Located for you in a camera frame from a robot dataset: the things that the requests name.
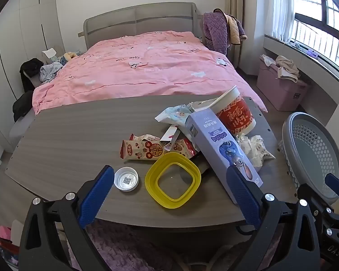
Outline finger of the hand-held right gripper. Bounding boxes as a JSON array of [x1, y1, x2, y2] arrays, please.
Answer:
[[297, 185, 339, 228], [324, 173, 339, 204]]

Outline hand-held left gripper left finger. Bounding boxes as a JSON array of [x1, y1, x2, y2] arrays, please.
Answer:
[[18, 165, 115, 271]]

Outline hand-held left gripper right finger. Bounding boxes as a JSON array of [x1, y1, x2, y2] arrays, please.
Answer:
[[226, 165, 322, 271]]

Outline grey perforated plastic basket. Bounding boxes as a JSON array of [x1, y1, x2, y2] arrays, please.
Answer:
[[278, 112, 339, 205]]

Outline white tissue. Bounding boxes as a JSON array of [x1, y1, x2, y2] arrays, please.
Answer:
[[236, 134, 253, 160]]

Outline yellow plastic ring lid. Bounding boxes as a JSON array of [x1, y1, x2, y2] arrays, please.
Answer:
[[145, 152, 202, 210]]

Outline red white paper cup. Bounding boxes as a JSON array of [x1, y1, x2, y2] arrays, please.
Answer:
[[207, 85, 257, 136]]

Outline white bottle cap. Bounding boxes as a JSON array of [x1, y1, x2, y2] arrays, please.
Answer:
[[114, 167, 139, 192]]

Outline white printed plastic wrapper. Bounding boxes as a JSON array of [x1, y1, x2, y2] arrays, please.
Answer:
[[247, 135, 276, 173]]

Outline cream red snack wrapper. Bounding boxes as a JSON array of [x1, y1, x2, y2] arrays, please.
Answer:
[[120, 134, 166, 161]]

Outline white red paper strip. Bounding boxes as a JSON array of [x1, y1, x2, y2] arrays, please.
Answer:
[[160, 124, 183, 151]]

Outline pink plastic item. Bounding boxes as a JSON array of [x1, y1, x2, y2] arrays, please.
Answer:
[[0, 225, 12, 242]]

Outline wet wipes packet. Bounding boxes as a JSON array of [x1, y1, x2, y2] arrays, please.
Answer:
[[154, 104, 194, 127]]

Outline pink storage box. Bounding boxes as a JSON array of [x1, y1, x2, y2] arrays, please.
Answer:
[[256, 59, 310, 112]]

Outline black cloth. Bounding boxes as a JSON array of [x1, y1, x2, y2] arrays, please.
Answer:
[[12, 90, 34, 122]]

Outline beige clothes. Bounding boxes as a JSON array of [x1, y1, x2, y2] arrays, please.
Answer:
[[275, 56, 301, 83]]

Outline pink duvet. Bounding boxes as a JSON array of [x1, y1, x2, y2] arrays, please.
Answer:
[[32, 31, 267, 116]]

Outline pale clothes pile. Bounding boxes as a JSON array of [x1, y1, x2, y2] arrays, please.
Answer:
[[40, 62, 64, 84]]

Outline white cloth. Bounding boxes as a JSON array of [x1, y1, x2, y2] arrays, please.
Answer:
[[260, 54, 277, 68]]

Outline black clothing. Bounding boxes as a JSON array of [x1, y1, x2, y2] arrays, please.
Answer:
[[19, 58, 45, 92]]

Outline purple quilted jacket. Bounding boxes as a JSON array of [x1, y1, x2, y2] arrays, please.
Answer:
[[202, 9, 247, 55]]

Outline window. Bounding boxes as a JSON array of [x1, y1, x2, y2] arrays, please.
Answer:
[[292, 0, 339, 78]]

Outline white wardrobe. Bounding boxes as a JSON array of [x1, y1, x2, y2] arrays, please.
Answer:
[[0, 0, 65, 153]]

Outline white sheer curtain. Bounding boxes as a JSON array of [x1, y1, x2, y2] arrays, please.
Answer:
[[267, 0, 296, 46]]

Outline beige curtain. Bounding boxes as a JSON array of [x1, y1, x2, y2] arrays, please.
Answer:
[[225, 0, 246, 68]]

